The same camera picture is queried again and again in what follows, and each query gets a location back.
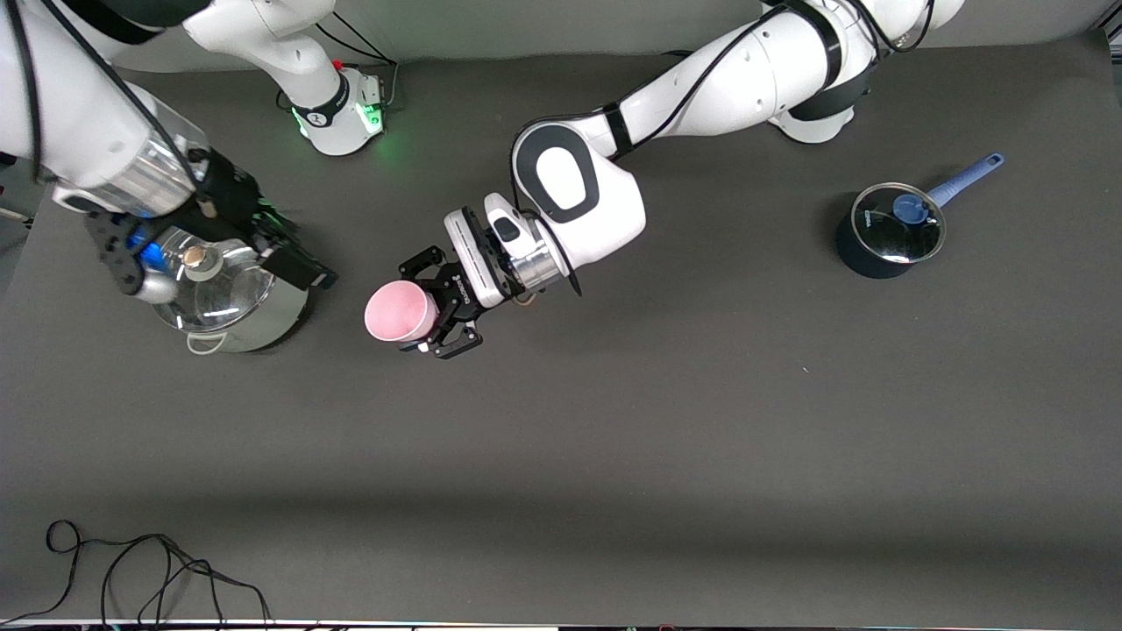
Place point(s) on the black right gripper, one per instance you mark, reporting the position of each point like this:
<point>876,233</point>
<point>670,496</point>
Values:
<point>230,194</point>

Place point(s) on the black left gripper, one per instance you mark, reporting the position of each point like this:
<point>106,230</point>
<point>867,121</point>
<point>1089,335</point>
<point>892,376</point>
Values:
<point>453,296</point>

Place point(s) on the pink plastic cup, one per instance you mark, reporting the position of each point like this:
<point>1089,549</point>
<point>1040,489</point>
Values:
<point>399,311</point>

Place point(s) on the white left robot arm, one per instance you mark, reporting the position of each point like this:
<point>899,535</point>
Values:
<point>745,79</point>

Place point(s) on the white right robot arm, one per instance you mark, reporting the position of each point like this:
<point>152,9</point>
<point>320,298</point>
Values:
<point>79,105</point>

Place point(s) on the grey steel stock pot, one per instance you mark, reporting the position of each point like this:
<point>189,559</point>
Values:
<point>285,315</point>

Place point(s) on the glass lid with wooden knob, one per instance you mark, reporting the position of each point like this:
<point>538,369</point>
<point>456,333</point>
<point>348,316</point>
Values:
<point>223,294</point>

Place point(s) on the dark grey table cloth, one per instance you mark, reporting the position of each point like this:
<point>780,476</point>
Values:
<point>561,438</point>

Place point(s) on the dark blue saucepan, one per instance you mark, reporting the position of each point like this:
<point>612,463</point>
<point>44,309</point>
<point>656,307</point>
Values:
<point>863,263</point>

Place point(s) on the glass lid with blue knob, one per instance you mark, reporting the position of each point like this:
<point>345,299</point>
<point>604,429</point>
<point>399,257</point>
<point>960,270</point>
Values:
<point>885,232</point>

